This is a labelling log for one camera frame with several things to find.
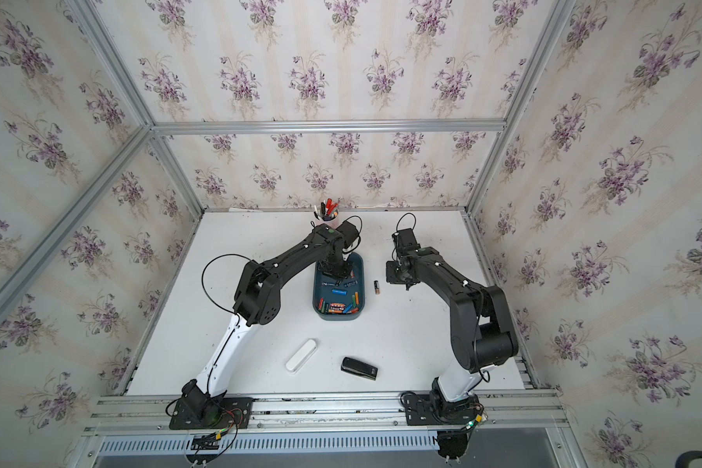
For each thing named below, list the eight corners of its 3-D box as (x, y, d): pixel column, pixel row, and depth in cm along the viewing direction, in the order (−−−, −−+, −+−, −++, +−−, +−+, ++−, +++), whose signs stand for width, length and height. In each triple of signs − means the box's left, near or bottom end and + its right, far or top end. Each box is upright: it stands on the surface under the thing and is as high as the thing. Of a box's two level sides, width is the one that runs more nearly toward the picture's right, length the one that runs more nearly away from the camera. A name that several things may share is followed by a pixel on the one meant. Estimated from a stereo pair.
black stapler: (340, 371, 82) (340, 366, 79) (343, 360, 84) (343, 356, 81) (375, 381, 81) (376, 377, 77) (377, 370, 82) (378, 366, 79)
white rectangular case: (285, 368, 82) (283, 364, 79) (312, 340, 87) (311, 337, 85) (293, 377, 80) (291, 374, 78) (320, 348, 85) (319, 345, 83)
